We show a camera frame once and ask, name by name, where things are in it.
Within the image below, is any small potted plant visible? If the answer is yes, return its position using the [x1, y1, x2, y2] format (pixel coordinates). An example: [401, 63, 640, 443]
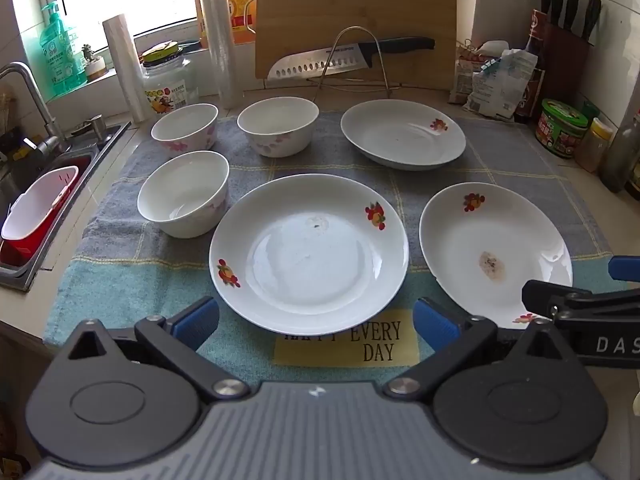
[81, 44, 108, 82]

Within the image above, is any green dish soap bottle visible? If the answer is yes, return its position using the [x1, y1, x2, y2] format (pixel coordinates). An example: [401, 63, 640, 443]
[40, 2, 86, 96]

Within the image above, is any yellow lid jar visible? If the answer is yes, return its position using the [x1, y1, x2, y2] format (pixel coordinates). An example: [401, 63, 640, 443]
[575, 117, 614, 173]

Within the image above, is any red basin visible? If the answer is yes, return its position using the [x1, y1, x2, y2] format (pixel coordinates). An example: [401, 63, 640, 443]
[0, 157, 93, 268]

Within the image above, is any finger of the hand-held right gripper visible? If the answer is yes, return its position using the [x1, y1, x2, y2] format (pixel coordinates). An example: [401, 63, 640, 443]
[521, 280, 640, 322]
[607, 255, 640, 280]

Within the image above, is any clear plastic cup stack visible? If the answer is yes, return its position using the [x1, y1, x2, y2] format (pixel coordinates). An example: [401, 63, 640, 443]
[197, 0, 244, 109]

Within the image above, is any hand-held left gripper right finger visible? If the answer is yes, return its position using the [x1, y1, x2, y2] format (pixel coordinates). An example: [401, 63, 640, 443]
[384, 297, 558, 403]

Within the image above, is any bamboo cutting board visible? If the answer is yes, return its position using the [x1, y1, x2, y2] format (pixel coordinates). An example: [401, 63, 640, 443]
[255, 0, 458, 92]

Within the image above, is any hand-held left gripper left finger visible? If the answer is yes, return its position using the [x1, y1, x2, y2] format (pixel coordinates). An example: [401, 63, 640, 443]
[66, 296, 250, 402]

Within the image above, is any white plate with brown stain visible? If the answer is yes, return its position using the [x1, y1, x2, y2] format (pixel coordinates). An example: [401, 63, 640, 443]
[419, 182, 574, 328]

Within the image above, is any white strainer basket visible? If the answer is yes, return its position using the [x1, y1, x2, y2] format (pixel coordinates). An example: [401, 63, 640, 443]
[1, 166, 80, 241]

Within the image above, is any white and blue food bag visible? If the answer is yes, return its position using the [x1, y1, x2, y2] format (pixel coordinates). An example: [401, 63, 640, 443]
[462, 49, 538, 121]

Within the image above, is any orange carton box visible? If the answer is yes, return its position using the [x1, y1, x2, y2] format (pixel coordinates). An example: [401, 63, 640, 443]
[194, 0, 259, 46]

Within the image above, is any stainless steel sink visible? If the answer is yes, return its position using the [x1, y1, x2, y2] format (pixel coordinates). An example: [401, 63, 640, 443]
[0, 120, 132, 293]

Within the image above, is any dark soy sauce bottle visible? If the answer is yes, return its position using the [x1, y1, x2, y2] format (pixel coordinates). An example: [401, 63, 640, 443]
[515, 9, 548, 121]

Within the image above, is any grey and teal checked towel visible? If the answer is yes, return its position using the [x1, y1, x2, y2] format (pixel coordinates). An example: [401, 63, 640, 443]
[42, 110, 631, 376]

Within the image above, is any white plastic wrap roll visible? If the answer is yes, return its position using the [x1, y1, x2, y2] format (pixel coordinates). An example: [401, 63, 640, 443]
[102, 14, 148, 123]

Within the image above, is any metal faucet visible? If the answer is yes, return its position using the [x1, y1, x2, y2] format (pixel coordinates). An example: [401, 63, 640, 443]
[0, 61, 68, 161]

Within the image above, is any dark knife block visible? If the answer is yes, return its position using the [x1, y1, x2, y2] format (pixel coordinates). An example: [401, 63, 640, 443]
[542, 20, 592, 108]

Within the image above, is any clear glass bottle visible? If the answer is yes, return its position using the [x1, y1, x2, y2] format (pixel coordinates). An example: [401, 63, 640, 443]
[600, 110, 640, 193]

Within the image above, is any santoku knife black handle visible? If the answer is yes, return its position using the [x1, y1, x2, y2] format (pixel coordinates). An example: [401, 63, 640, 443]
[266, 36, 436, 82]

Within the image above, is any glass jar yellow-green lid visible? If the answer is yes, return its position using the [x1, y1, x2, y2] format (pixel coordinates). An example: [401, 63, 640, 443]
[140, 42, 201, 116]

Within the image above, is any metal wire rack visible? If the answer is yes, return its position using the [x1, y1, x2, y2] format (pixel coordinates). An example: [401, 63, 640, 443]
[305, 26, 403, 103]

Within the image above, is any metal sink fitting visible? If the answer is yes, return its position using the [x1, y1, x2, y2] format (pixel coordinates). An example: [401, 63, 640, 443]
[70, 114, 123, 138]

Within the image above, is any green lid sauce jar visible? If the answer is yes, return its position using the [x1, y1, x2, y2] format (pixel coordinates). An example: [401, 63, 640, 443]
[535, 98, 589, 159]

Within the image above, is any red and brown food bag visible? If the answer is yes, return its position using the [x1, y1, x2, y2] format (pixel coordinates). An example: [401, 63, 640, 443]
[450, 40, 506, 106]

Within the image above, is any white floral plate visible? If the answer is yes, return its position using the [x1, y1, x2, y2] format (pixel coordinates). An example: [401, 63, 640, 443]
[209, 173, 410, 335]
[340, 99, 467, 171]

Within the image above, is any white floral bowl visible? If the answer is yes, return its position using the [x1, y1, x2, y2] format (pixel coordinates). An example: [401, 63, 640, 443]
[151, 103, 220, 153]
[237, 97, 320, 158]
[137, 150, 230, 239]

